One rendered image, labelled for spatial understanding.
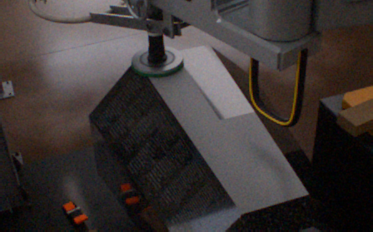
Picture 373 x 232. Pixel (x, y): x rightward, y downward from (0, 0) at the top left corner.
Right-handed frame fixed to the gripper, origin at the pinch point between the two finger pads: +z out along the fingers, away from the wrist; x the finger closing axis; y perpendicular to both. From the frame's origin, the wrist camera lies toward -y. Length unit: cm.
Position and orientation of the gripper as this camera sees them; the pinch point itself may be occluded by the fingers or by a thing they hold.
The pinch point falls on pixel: (40, 0)
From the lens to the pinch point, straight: 299.7
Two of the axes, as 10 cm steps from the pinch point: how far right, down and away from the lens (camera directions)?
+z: 0.0, 7.8, 6.3
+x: 9.3, 2.3, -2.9
